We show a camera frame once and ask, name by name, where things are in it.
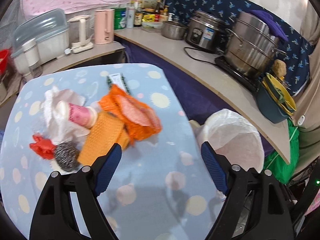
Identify dark soy sauce bottle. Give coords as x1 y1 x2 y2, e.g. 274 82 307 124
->
133 1 143 27

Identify red plastic basin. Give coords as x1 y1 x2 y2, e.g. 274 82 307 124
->
0 49 12 79

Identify steel wool scrubber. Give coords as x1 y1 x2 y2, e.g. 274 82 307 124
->
54 142 80 172

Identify green drink carton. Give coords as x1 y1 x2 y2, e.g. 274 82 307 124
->
106 73 131 95

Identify white plug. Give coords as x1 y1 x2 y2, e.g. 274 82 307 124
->
64 48 72 55

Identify purple cloth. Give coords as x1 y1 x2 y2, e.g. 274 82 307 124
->
249 10 288 43

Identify dark teal basin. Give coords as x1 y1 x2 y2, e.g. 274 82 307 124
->
255 85 289 124

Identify red plastic bag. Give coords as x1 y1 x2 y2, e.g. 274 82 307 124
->
29 133 56 160

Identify steel rice cooker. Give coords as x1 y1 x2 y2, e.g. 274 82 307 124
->
185 10 228 53

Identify white bottle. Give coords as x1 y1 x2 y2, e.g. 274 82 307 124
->
126 2 135 29

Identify black induction cooker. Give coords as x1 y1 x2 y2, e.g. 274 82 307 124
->
214 56 259 94

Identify trash bin with white liner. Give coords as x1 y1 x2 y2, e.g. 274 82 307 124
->
189 108 265 173

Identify pink paper cup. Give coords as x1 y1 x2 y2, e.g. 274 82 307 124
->
56 101 98 128

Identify green plastic bag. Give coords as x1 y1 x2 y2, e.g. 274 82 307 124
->
263 118 300 184

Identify large steel steamer pot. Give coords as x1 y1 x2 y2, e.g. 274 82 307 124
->
225 11 286 79

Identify green can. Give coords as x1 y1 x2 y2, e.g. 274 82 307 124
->
114 7 126 30

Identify blue spotted tablecloth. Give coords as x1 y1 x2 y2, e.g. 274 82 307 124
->
0 63 227 240

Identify orange foam fruit net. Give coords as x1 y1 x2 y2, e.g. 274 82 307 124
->
78 111 130 166

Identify small steel pot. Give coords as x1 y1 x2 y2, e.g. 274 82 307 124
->
161 21 187 40

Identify yellow seasoning packet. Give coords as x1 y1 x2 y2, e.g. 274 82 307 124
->
142 14 156 22

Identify blue patterned wall cloth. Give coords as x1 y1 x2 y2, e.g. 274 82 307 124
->
165 0 314 96

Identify black power cable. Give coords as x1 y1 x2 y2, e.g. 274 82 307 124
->
183 47 225 66

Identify white tumbler cup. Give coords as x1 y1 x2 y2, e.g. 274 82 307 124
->
22 38 42 78

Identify glass white electric kettle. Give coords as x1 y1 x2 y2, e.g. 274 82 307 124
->
68 15 94 54

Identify orange plastic bag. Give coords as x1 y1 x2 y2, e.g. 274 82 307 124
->
99 84 162 144

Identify yellow green dishes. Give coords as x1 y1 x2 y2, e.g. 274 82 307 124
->
261 73 297 116

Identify dish rack with blue lid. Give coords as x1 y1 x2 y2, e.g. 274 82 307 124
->
11 9 69 75

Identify white paper towel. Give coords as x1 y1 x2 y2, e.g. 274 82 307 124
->
41 86 89 145

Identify loofah sponge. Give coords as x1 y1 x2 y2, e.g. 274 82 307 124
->
271 59 286 77

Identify pink electric kettle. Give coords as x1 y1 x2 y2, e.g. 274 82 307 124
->
94 9 114 45

